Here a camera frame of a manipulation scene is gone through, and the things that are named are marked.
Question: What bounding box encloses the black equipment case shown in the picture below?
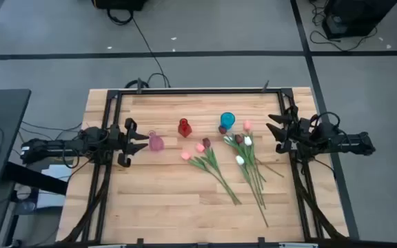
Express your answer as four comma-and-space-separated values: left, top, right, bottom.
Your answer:
321, 0, 397, 40

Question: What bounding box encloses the white sheet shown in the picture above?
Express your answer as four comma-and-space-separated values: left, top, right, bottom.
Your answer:
36, 163, 72, 210

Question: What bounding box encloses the black aluminium table frame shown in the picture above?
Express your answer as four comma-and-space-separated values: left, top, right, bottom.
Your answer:
60, 79, 349, 248

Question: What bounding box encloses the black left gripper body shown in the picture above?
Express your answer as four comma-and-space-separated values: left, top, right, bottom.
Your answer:
110, 118, 139, 169

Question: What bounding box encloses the black looped cable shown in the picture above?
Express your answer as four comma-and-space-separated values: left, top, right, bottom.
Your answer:
124, 72, 172, 90

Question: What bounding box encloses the dark grey desk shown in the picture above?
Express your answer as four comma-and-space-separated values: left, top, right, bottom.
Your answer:
0, 88, 32, 187

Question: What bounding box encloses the black diagonal bar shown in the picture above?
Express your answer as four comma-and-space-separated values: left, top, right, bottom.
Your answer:
3, 161, 69, 196

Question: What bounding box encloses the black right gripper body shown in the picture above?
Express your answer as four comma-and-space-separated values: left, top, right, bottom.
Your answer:
276, 105, 318, 154

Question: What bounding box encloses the long black floor cable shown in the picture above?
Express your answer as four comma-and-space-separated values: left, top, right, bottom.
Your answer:
129, 15, 172, 89

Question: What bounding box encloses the blue glass vase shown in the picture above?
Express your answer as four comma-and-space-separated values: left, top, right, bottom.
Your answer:
219, 112, 236, 131

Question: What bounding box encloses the red glass vase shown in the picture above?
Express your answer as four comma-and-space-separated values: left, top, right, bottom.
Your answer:
177, 118, 193, 138

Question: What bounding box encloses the coiled black cable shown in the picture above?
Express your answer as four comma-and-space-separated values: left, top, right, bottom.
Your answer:
106, 8, 134, 26

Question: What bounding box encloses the black box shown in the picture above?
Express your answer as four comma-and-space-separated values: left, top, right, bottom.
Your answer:
91, 0, 148, 11

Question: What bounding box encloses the purple glass vase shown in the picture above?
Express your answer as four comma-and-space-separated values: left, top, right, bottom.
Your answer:
147, 130, 165, 152

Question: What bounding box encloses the dark red artificial tulip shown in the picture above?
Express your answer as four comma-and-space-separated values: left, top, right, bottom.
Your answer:
201, 137, 241, 206
234, 134, 265, 194
218, 125, 285, 178

